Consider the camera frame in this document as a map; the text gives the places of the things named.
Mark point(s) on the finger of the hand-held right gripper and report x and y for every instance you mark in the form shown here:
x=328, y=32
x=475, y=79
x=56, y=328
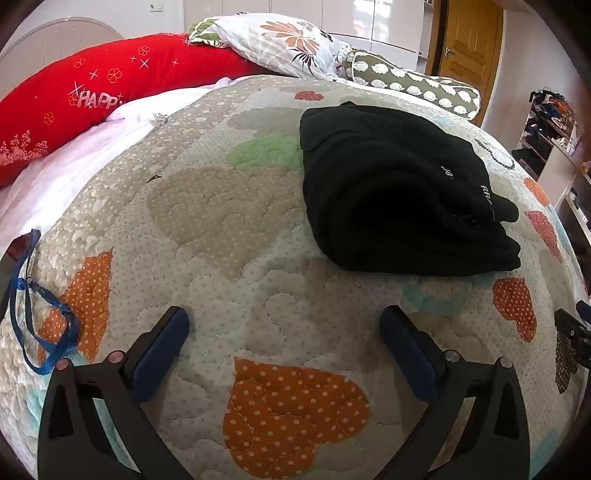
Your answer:
x=575, y=330

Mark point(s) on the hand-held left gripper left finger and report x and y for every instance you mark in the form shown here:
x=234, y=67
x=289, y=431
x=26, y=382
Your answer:
x=159, y=355

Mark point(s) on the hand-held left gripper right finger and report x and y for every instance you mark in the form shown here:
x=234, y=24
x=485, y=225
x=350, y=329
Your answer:
x=408, y=355

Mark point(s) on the black pants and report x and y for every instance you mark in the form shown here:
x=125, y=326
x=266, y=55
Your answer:
x=392, y=194

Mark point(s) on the heart patterned quilt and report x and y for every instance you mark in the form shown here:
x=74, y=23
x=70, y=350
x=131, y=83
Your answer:
x=221, y=240

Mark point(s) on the white shelf unit with clutter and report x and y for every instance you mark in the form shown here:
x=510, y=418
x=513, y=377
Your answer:
x=554, y=138

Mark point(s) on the white bed sheet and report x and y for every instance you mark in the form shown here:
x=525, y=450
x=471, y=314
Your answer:
x=69, y=157

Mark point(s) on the olive pillow with white dots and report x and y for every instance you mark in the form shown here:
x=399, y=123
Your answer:
x=415, y=85

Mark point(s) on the red embroidered pillow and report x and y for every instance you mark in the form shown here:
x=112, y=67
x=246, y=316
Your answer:
x=92, y=87

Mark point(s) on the wooden door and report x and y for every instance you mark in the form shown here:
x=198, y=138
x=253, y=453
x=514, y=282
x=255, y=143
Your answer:
x=466, y=41

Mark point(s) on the white floral pillow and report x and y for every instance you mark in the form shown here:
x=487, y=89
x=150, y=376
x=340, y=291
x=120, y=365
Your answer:
x=286, y=41

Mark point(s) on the white wardrobe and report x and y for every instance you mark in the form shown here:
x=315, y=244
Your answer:
x=369, y=21

